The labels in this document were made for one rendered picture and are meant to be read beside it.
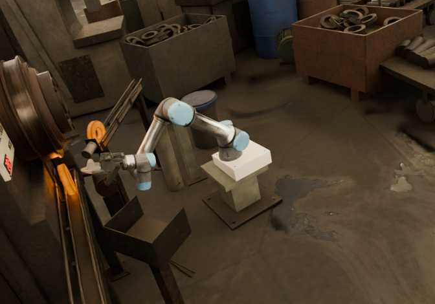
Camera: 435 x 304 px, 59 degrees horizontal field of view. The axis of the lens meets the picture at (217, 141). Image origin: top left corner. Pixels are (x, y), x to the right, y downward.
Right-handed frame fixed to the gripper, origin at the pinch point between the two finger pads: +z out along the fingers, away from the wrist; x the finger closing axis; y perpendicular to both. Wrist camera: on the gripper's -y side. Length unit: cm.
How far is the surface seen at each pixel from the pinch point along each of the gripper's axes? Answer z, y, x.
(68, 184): 7.7, -2.1, 7.7
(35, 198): 20.9, 6.5, 31.2
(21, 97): 22, 44, 19
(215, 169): -81, -21, -21
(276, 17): -244, 55, -233
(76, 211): 5.5, -11.6, 16.4
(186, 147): -76, -23, -63
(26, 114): 20.7, 38.5, 21.6
